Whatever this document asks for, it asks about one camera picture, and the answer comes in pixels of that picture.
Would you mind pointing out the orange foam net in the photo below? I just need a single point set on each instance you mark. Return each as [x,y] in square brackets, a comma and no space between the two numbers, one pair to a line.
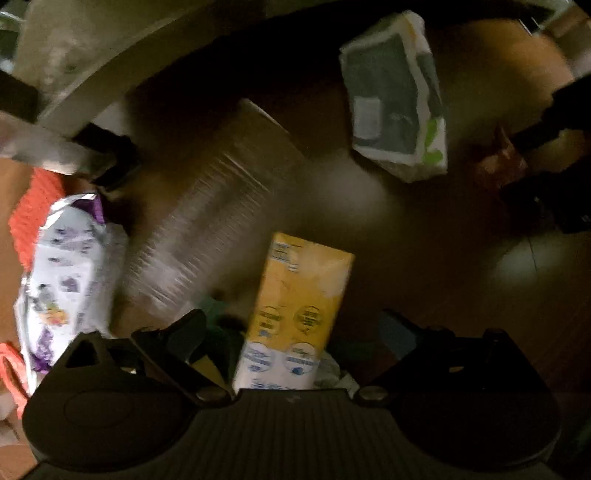
[37,212]
[11,374]

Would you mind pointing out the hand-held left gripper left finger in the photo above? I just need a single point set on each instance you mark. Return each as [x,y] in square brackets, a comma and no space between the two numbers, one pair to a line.
[187,333]

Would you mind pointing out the yellow drink carton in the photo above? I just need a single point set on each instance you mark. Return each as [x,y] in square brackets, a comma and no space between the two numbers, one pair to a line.
[295,295]

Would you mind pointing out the white purple snack bag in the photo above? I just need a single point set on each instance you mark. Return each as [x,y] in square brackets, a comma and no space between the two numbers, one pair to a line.
[69,267]

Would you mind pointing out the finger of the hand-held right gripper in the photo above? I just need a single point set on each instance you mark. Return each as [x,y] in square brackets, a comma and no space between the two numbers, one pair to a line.
[538,131]

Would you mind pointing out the red orange packet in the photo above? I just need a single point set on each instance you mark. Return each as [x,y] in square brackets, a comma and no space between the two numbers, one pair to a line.
[498,161]

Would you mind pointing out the crumpled white paper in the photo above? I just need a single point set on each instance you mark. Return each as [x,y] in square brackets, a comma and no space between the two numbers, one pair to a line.
[334,374]

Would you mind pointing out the green white tissue pack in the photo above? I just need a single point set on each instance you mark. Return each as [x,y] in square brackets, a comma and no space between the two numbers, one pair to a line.
[392,101]

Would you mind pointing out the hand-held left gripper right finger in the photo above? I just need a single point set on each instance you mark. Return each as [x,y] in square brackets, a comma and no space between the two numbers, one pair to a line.
[393,333]

